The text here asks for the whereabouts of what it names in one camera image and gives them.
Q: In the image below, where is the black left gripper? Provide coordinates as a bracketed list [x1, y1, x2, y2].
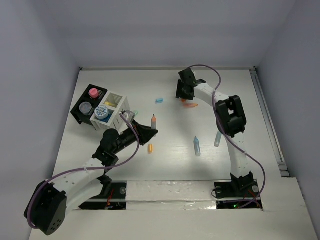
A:
[112, 120, 157, 155]

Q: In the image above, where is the orange tip clear highlighter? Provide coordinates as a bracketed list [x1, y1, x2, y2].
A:
[151, 114, 157, 130]

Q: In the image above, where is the blue slime jar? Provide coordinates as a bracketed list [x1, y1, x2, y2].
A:
[94, 105, 111, 123]

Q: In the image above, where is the clear jar of clips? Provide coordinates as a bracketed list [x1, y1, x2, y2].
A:
[78, 101, 93, 116]

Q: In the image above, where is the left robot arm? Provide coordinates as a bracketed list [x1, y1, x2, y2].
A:
[24, 120, 158, 236]

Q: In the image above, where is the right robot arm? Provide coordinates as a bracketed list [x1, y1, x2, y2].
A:
[176, 68, 255, 199]

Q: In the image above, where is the amber highlighter cap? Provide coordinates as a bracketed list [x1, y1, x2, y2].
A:
[147, 144, 154, 154]

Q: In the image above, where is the blue highlighter cap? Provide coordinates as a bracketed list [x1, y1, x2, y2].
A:
[155, 98, 164, 104]

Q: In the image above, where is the blue highlighter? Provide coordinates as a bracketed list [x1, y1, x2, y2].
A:
[193, 136, 201, 157]

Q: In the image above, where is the green highlighter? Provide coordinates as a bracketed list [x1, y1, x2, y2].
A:
[214, 131, 222, 148]

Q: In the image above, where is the black organizer box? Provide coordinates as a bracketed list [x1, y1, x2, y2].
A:
[70, 84, 108, 126]

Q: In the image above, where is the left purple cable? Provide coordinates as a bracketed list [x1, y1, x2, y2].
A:
[26, 113, 141, 230]

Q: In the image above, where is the purple cable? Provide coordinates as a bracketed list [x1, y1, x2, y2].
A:
[26, 113, 141, 230]
[188, 64, 266, 209]

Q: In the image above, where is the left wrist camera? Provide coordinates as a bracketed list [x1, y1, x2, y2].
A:
[121, 110, 136, 123]

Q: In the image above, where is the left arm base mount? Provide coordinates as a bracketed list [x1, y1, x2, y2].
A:
[79, 181, 127, 211]

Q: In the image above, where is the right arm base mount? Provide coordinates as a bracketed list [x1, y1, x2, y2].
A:
[211, 172, 263, 210]

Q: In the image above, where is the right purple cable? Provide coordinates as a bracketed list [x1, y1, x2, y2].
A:
[188, 64, 266, 209]

